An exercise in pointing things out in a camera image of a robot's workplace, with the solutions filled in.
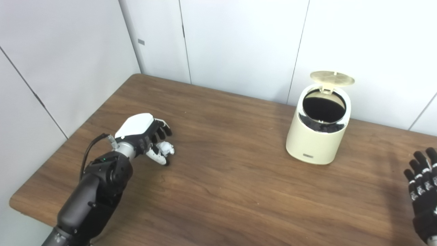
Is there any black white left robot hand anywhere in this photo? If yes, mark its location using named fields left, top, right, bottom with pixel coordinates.
left=114, top=113, right=175, bottom=167

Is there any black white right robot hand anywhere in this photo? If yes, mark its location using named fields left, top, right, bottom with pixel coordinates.
left=404, top=147, right=437, bottom=245

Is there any white paper ball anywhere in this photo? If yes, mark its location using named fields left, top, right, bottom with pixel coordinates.
left=157, top=141, right=175, bottom=157

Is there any cream-colored bin body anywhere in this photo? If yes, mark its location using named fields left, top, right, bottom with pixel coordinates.
left=286, top=84, right=352, bottom=165

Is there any cream round bin lid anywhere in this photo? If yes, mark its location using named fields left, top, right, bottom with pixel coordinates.
left=310, top=71, right=355, bottom=94

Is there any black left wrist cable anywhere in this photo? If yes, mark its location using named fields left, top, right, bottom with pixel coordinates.
left=79, top=133, right=118, bottom=181

